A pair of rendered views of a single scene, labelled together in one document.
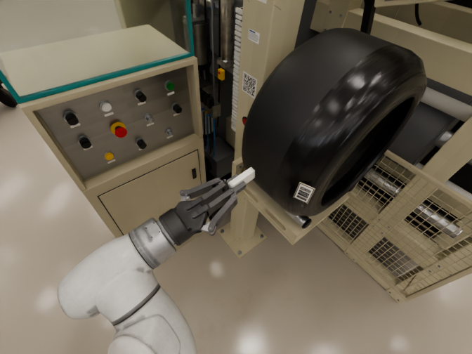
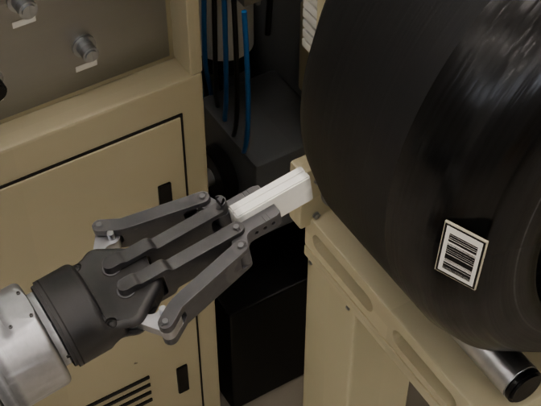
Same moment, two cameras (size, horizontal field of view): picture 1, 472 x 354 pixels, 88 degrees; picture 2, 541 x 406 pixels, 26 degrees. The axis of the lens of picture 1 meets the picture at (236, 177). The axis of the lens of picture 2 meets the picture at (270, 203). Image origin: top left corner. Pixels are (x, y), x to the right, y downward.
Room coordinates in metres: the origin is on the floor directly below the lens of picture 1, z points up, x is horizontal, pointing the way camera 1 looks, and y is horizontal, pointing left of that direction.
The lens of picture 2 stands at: (-0.28, -0.13, 1.92)
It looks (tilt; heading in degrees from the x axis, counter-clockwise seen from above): 47 degrees down; 10
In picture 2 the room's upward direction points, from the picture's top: straight up
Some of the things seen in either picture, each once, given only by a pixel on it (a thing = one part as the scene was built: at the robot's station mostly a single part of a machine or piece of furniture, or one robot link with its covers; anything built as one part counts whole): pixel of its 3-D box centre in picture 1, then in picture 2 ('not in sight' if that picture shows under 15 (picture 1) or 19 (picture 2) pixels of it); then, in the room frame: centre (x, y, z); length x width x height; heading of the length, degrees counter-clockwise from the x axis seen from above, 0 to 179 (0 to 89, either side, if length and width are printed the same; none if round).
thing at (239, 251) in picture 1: (241, 233); not in sight; (0.86, -0.07, 0.01); 0.27 x 0.27 x 0.02; 41
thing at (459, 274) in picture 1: (362, 206); not in sight; (0.72, -0.66, 0.65); 0.90 x 0.02 x 0.70; 41
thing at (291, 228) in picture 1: (270, 201); (418, 310); (0.58, -0.15, 0.83); 0.36 x 0.09 x 0.06; 41
